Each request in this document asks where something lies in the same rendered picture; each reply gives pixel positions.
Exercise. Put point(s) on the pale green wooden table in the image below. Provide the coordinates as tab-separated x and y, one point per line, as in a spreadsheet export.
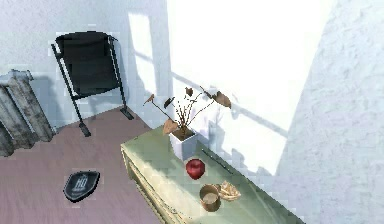
166	186

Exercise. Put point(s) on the black bin on frame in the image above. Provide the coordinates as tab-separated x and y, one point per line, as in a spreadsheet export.
89	65

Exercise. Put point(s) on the black shield-shaped floor object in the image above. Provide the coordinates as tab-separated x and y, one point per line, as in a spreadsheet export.
81	185

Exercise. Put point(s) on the dry plant in white pot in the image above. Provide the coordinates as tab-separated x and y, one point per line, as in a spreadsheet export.
183	141

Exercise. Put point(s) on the grey radiator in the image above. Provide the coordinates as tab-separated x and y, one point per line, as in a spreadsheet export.
20	113

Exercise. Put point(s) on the red apple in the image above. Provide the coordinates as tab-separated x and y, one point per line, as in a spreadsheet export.
195	168

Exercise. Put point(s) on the brown cup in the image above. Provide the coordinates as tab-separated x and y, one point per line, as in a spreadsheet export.
210	198

